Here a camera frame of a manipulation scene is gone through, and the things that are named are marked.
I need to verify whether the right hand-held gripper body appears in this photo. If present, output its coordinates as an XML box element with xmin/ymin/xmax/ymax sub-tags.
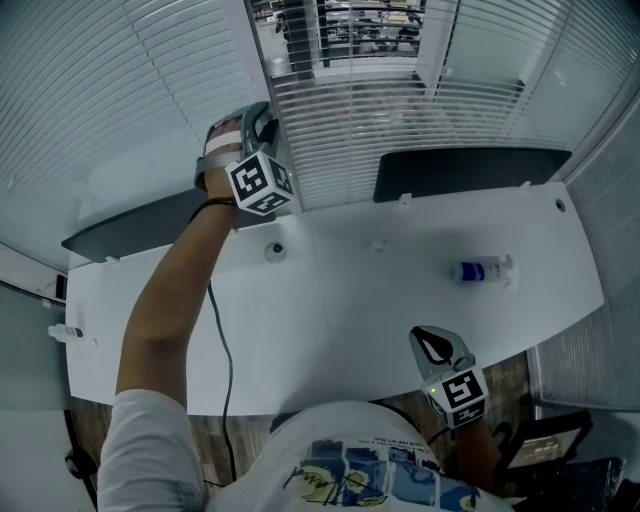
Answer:
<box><xmin>421</xmin><ymin>355</ymin><xmax>489</xmax><ymax>430</ymax></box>

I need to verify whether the blue label spray bottle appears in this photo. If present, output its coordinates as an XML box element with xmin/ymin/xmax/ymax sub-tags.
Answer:
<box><xmin>449</xmin><ymin>253</ymin><xmax>516</xmax><ymax>287</ymax></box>

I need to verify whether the black door handle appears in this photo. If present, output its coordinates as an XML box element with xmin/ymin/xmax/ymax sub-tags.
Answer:
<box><xmin>64</xmin><ymin>449</ymin><xmax>96</xmax><ymax>476</ymax></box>

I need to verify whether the black wristband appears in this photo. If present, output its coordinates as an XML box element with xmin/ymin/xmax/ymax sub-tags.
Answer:
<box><xmin>188</xmin><ymin>197</ymin><xmax>237</xmax><ymax>225</ymax></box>

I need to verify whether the person's left forearm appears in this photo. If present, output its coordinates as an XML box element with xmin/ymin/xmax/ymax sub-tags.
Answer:
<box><xmin>115</xmin><ymin>199</ymin><xmax>241</xmax><ymax>401</ymax></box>

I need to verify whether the person's right forearm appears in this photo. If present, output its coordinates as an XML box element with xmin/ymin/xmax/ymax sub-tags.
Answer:
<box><xmin>449</xmin><ymin>417</ymin><xmax>504</xmax><ymax>496</ymax></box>

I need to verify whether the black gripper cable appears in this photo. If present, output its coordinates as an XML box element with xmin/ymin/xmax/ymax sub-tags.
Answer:
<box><xmin>207</xmin><ymin>279</ymin><xmax>239</xmax><ymax>484</ymax></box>

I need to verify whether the dark desk divider panel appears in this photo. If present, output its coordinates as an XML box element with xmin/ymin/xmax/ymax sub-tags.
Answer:
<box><xmin>60</xmin><ymin>187</ymin><xmax>241</xmax><ymax>264</ymax></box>
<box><xmin>373</xmin><ymin>147</ymin><xmax>574</xmax><ymax>204</ymax></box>

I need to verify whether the white outdoor pillar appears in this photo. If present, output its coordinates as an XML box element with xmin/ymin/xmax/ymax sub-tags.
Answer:
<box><xmin>414</xmin><ymin>0</ymin><xmax>460</xmax><ymax>104</ymax></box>

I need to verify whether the black railing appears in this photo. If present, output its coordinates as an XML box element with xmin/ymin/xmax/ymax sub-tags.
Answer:
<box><xmin>319</xmin><ymin>0</ymin><xmax>424</xmax><ymax>66</ymax></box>

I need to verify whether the small clear bottle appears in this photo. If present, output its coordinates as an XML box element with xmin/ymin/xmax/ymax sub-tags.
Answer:
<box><xmin>47</xmin><ymin>323</ymin><xmax>84</xmax><ymax>341</ymax></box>

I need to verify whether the person's left hand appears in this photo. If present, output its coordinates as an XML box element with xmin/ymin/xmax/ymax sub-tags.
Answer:
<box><xmin>199</xmin><ymin>117</ymin><xmax>244</xmax><ymax>202</ymax></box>

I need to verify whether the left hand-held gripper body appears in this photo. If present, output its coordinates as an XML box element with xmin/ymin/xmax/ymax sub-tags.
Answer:
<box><xmin>194</xmin><ymin>143</ymin><xmax>294</xmax><ymax>217</ymax></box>

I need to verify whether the person's white printed shirt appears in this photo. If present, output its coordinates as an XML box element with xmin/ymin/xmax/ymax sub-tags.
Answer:
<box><xmin>97</xmin><ymin>389</ymin><xmax>516</xmax><ymax>512</ymax></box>

